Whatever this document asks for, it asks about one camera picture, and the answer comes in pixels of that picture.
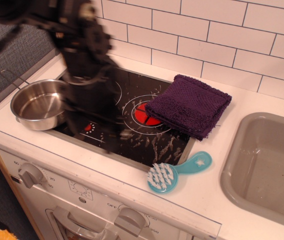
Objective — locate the stainless steel pot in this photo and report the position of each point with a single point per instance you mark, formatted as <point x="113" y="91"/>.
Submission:
<point x="38" y="106"/>

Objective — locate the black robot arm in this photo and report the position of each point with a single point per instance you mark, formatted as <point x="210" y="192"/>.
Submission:
<point x="90" y="76"/>

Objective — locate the grey sink basin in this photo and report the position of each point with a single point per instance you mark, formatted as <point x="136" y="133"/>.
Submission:
<point x="253" y="174"/>

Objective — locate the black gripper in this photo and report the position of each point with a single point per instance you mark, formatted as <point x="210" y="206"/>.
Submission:
<point x="93" y="98"/>

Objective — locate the black toy stovetop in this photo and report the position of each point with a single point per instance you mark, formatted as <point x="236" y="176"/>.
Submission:
<point x="148" y="140"/>

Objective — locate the grey oven door handle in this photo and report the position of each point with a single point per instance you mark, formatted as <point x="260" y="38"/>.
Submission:
<point x="71" y="229"/>

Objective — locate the grey oven knob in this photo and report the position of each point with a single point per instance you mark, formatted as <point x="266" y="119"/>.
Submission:
<point x="130" y="221"/>

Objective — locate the purple cloth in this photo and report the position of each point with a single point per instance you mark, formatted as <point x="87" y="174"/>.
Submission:
<point x="189" y="106"/>

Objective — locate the teal scrub brush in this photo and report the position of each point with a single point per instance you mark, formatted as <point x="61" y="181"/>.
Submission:
<point x="162" y="177"/>

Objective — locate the grey timer knob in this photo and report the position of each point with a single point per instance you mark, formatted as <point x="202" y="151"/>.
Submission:
<point x="30" y="175"/>

